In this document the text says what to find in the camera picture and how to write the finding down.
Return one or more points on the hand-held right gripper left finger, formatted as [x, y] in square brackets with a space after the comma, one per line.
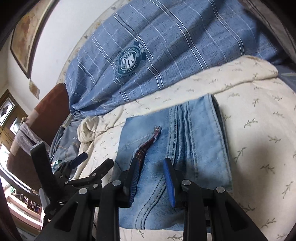
[135, 180]

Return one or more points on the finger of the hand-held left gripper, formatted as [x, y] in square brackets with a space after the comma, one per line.
[101, 170]
[78, 160]

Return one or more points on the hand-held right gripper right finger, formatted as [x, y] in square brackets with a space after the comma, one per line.
[170, 183]

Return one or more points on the blue denim pants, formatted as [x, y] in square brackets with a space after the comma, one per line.
[196, 139]

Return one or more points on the grey star-print duvet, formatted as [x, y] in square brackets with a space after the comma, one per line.
[67, 141]

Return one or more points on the light grey hanging cloth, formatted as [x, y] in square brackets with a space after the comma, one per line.
[27, 136]

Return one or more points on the brown padded headboard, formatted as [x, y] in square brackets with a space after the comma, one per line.
[53, 106]

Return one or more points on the wooden glass-panel door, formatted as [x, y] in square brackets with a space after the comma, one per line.
[9, 111]

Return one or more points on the cream leaf-print sheet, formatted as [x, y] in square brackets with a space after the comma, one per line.
[254, 129]

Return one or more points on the blue plaid quilt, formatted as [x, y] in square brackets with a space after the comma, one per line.
[173, 46]

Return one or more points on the small unframed wall picture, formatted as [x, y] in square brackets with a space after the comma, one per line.
[34, 89]

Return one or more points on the dark framed wall picture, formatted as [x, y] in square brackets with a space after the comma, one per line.
[25, 34]

